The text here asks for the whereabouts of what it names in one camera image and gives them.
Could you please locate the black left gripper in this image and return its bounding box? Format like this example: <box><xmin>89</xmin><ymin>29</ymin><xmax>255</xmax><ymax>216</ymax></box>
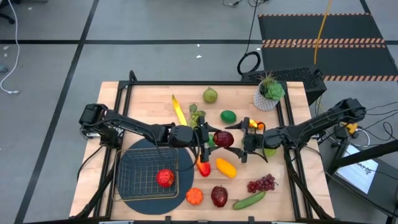
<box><xmin>194</xmin><ymin>116</ymin><xmax>222</xmax><ymax>163</ymax></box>

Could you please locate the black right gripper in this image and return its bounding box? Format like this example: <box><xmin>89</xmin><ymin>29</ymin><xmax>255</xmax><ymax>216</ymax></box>
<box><xmin>223</xmin><ymin>117</ymin><xmax>267</xmax><ymax>163</ymax></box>

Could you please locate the dark red apple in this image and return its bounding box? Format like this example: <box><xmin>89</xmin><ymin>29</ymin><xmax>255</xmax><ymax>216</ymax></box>
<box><xmin>213</xmin><ymin>131</ymin><xmax>235</xmax><ymax>149</ymax></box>
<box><xmin>211</xmin><ymin>185</ymin><xmax>229</xmax><ymax>208</ymax></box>

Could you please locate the large green lime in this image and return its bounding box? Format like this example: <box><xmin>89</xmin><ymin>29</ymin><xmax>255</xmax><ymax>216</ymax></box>
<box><xmin>220</xmin><ymin>110</ymin><xmax>238</xmax><ymax>124</ymax></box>

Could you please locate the yellow mango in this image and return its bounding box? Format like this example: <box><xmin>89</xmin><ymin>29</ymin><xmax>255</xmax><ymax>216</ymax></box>
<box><xmin>215</xmin><ymin>157</ymin><xmax>238</xmax><ymax>179</ymax></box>

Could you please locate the red orange pepper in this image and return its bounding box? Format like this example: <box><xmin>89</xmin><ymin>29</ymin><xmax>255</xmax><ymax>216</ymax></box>
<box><xmin>195</xmin><ymin>157</ymin><xmax>212</xmax><ymax>178</ymax></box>

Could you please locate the small orange pumpkin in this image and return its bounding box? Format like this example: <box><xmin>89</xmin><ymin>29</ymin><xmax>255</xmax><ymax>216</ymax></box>
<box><xmin>185</xmin><ymin>187</ymin><xmax>204</xmax><ymax>205</ymax></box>

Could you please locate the red pomegranate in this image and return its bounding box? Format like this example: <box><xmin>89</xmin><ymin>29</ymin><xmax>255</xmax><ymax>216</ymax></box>
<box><xmin>155</xmin><ymin>169</ymin><xmax>175</xmax><ymax>188</ymax></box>

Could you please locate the orange tangerine cluster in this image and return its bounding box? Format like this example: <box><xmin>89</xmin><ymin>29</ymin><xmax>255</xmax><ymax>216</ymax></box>
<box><xmin>248</xmin><ymin>119</ymin><xmax>265</xmax><ymax>131</ymax></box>

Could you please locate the green grape bunch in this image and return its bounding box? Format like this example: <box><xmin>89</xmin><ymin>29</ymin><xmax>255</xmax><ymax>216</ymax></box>
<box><xmin>188</xmin><ymin>103</ymin><xmax>206</xmax><ymax>129</ymax></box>

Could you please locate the yellow banana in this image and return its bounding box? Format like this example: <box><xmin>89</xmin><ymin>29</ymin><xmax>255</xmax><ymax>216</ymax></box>
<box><xmin>171</xmin><ymin>94</ymin><xmax>188</xmax><ymax>127</ymax></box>

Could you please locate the succulent in white patterned pot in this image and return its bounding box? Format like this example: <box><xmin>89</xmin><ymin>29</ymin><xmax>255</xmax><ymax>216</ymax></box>
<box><xmin>252</xmin><ymin>71</ymin><xmax>286</xmax><ymax>112</ymax></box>

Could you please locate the red grape bunch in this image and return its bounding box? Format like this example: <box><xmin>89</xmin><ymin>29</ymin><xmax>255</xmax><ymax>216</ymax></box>
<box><xmin>247</xmin><ymin>173</ymin><xmax>279</xmax><ymax>194</ymax></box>

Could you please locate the green cucumber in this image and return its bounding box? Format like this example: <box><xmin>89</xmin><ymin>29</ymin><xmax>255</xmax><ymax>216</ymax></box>
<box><xmin>232</xmin><ymin>190</ymin><xmax>267</xmax><ymax>210</ymax></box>

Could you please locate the round dark blue placemat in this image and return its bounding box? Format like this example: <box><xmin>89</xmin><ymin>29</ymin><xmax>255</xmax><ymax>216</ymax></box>
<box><xmin>115</xmin><ymin>138</ymin><xmax>195</xmax><ymax>215</ymax></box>

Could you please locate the black computer case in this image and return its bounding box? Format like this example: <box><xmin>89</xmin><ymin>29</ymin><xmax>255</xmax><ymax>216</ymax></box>
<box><xmin>241</xmin><ymin>67</ymin><xmax>328</xmax><ymax>106</ymax></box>

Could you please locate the yellow power plug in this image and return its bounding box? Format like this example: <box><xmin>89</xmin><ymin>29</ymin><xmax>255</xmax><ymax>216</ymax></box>
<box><xmin>343</xmin><ymin>122</ymin><xmax>360</xmax><ymax>135</ymax></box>

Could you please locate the black striped floor mat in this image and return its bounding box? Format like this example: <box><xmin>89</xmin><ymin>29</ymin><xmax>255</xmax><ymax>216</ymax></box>
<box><xmin>257</xmin><ymin>13</ymin><xmax>398</xmax><ymax>82</ymax></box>

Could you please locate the monitor with white screen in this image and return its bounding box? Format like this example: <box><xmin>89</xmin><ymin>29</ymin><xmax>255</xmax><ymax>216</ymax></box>
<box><xmin>335</xmin><ymin>144</ymin><xmax>379</xmax><ymax>195</ymax></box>

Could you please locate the black metal stand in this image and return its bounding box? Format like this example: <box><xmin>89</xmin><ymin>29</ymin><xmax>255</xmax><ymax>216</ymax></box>
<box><xmin>326</xmin><ymin>139</ymin><xmax>398</xmax><ymax>218</ymax></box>

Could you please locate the black chair base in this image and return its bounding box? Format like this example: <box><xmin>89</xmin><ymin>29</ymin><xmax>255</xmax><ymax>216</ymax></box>
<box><xmin>0</xmin><ymin>0</ymin><xmax>16</xmax><ymax>25</ymax></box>

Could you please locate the gold rimmed wire basket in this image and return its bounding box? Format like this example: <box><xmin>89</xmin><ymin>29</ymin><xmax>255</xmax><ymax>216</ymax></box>
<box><xmin>113</xmin><ymin>146</ymin><xmax>180</xmax><ymax>202</ymax></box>

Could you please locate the black hanging cable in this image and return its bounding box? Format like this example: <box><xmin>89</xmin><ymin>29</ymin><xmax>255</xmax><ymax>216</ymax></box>
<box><xmin>236</xmin><ymin>0</ymin><xmax>262</xmax><ymax>76</ymax></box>

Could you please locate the yellow hanging cable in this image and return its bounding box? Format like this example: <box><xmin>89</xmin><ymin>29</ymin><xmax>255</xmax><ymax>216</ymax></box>
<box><xmin>313</xmin><ymin>0</ymin><xmax>333</xmax><ymax>65</ymax></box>

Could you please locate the white floor cable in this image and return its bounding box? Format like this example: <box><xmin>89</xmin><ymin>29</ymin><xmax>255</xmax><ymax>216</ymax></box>
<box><xmin>0</xmin><ymin>0</ymin><xmax>21</xmax><ymax>95</ymax></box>

